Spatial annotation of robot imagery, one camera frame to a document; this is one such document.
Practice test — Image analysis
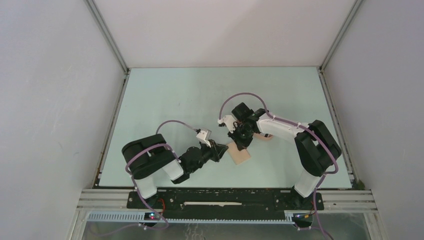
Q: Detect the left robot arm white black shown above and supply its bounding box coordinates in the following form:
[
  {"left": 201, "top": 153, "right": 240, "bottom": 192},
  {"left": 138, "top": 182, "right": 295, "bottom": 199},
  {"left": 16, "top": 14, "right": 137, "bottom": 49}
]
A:
[{"left": 121, "top": 133, "right": 229, "bottom": 208}]

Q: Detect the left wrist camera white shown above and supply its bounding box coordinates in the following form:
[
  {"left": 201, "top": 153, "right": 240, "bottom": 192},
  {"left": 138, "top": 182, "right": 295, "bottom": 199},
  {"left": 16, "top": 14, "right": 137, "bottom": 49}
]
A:
[{"left": 196, "top": 129, "right": 212, "bottom": 148}]

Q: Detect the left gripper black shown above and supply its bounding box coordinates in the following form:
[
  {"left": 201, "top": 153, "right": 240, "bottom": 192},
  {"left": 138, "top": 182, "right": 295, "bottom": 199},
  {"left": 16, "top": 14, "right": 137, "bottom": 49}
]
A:
[{"left": 188, "top": 138, "right": 228, "bottom": 173}]

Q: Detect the aluminium frame rail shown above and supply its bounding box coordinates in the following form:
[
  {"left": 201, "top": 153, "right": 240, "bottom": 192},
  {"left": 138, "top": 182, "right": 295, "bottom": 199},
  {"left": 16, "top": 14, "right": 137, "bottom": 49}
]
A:
[{"left": 83, "top": 0, "right": 131, "bottom": 75}]

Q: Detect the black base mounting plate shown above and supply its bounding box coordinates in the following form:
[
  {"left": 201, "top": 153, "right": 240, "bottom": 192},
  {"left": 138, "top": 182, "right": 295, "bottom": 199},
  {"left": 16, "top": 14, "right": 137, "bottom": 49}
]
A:
[{"left": 126, "top": 187, "right": 325, "bottom": 220}]

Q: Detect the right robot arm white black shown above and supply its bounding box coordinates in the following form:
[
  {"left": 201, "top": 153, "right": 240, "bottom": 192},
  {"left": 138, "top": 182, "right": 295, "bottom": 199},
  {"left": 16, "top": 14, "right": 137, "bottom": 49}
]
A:
[{"left": 218, "top": 102, "right": 342, "bottom": 209}]

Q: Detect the white cable duct strip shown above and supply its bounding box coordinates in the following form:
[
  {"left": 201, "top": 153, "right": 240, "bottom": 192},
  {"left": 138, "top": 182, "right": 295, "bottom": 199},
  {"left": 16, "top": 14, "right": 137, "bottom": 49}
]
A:
[{"left": 86, "top": 211, "right": 294, "bottom": 225}]

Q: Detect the purple cable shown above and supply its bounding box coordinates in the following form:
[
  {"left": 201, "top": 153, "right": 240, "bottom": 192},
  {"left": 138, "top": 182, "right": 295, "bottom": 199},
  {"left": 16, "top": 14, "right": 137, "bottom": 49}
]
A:
[
  {"left": 125, "top": 119, "right": 200, "bottom": 229},
  {"left": 218, "top": 92, "right": 339, "bottom": 239}
]

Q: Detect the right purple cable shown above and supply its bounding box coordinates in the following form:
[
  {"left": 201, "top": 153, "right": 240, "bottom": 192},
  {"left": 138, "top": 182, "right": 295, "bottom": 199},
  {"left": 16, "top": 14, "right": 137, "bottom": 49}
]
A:
[{"left": 218, "top": 92, "right": 339, "bottom": 239}]

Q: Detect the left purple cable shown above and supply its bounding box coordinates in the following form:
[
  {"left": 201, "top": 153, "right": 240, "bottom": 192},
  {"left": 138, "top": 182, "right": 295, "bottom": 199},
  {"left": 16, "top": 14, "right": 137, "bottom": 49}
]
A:
[{"left": 125, "top": 119, "right": 200, "bottom": 229}]

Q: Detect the pink oval card tray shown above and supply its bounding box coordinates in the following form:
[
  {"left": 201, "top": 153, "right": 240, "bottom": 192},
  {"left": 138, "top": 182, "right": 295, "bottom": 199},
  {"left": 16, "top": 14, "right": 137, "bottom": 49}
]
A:
[{"left": 253, "top": 133, "right": 273, "bottom": 141}]

